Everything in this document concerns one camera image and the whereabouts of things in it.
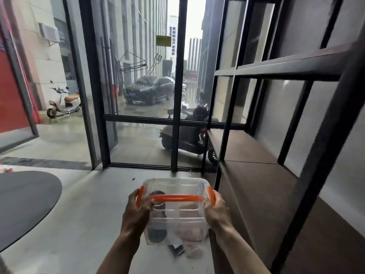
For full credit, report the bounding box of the person's right hand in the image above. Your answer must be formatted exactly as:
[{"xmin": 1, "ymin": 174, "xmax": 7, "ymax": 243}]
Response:
[{"xmin": 203, "ymin": 190, "xmax": 234, "ymax": 236}]

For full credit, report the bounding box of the person's left hand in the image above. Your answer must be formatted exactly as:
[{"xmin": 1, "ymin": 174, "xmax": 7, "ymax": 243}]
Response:
[{"xmin": 120, "ymin": 189, "xmax": 156, "ymax": 238}]

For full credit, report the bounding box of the clear storage box orange handle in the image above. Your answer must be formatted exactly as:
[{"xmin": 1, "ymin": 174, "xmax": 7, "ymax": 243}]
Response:
[{"xmin": 136, "ymin": 178, "xmax": 216, "ymax": 246}]

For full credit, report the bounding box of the person's right forearm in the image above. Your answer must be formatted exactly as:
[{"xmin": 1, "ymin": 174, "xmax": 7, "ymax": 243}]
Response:
[{"xmin": 214, "ymin": 224, "xmax": 271, "ymax": 274}]

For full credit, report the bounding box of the person's left forearm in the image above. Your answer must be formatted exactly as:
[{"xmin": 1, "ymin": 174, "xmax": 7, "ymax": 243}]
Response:
[{"xmin": 96, "ymin": 229, "xmax": 146, "ymax": 274}]

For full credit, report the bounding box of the dark grey scooter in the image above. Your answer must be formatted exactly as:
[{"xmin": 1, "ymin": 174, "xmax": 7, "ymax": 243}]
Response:
[{"xmin": 159, "ymin": 104, "xmax": 220, "ymax": 166}]

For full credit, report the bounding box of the black metal shelf unit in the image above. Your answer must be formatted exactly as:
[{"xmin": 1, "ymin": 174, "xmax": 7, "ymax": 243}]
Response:
[{"xmin": 201, "ymin": 0, "xmax": 365, "ymax": 274}]

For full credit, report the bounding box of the black car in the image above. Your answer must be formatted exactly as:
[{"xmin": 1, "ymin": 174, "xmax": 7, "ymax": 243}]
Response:
[{"xmin": 123, "ymin": 75, "xmax": 187, "ymax": 106}]

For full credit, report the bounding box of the round dark table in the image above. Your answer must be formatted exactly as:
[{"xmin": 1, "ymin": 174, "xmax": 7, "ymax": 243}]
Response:
[{"xmin": 0, "ymin": 171, "xmax": 63, "ymax": 253}]

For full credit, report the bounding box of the white scooter brown seat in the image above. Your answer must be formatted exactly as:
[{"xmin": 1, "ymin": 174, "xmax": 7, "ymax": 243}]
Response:
[{"xmin": 46, "ymin": 80, "xmax": 82, "ymax": 118}]

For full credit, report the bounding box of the black framed glass door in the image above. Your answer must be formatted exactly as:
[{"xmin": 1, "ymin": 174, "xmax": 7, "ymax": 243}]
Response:
[{"xmin": 62, "ymin": 0, "xmax": 119, "ymax": 170}]

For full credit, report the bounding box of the white air conditioner unit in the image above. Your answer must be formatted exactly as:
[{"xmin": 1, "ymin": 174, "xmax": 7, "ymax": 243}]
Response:
[{"xmin": 38, "ymin": 23, "xmax": 61, "ymax": 46}]

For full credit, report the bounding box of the black framed glass wall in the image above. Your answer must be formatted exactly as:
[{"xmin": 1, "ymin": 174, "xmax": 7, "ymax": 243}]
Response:
[{"xmin": 78, "ymin": 0, "xmax": 248, "ymax": 172}]

